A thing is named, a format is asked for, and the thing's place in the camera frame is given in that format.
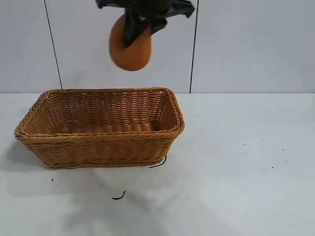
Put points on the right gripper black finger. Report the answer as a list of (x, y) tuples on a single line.
[(158, 25), (133, 29)]

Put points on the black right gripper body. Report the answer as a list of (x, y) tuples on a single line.
[(157, 7)]

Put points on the brown woven wicker basket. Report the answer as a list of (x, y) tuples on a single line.
[(98, 147)]

